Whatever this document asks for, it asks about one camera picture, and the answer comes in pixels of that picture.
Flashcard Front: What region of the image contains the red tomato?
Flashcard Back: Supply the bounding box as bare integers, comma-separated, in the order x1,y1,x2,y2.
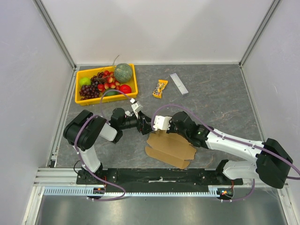
119,84,132,94

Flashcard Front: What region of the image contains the red cherry bunch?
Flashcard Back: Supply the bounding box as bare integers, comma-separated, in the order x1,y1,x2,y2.
90,70,120,93

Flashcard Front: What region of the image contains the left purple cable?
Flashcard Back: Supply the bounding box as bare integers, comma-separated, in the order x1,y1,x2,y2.
74,89,136,202

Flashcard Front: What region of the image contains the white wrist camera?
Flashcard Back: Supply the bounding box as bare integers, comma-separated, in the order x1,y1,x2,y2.
130,98,143,117
153,115,172,131

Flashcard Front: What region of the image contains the dark purple grape bunch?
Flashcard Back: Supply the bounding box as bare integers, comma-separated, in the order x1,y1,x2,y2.
79,85,100,100

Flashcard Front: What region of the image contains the green apple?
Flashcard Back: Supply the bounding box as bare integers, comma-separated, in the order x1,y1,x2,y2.
79,77,91,87

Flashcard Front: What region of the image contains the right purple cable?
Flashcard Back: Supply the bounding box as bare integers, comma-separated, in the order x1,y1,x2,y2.
151,104,300,203

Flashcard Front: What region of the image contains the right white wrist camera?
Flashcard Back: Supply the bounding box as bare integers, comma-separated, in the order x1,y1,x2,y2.
153,115,172,131

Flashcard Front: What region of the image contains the white tape strip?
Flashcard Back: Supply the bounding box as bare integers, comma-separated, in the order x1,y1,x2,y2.
148,177,176,183

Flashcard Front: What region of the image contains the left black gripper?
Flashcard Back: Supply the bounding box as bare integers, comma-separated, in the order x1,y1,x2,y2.
120,111,156,135

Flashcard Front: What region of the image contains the green netted melon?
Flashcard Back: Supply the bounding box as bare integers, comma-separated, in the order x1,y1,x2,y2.
114,63,133,83

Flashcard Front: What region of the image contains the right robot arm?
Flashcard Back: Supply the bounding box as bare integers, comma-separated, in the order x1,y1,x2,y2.
162,112,293,189

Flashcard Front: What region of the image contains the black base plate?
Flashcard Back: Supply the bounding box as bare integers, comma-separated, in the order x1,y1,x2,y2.
76,167,244,193

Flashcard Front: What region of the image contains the yellow plastic bin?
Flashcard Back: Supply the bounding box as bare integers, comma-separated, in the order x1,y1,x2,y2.
75,63,138,106

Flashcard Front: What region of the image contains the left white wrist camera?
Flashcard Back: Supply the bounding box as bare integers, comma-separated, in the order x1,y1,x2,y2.
130,98,143,117

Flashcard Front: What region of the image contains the cardboard box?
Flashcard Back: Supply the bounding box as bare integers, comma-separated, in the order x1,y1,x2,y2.
145,130,196,169

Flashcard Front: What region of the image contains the purple cable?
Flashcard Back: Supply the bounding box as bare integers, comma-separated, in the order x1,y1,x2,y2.
151,104,300,203
74,89,136,202

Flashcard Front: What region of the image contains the yellow candy bag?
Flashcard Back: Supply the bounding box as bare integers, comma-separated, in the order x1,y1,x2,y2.
152,80,168,98

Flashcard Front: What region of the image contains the clear plastic stick box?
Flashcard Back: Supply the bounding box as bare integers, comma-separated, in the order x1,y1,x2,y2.
170,73,189,96

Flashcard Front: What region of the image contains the grey slotted cable duct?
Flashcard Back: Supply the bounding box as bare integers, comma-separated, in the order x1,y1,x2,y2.
44,186,224,197

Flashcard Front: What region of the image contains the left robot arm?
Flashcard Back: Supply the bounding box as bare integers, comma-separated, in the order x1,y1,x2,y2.
63,108,152,184

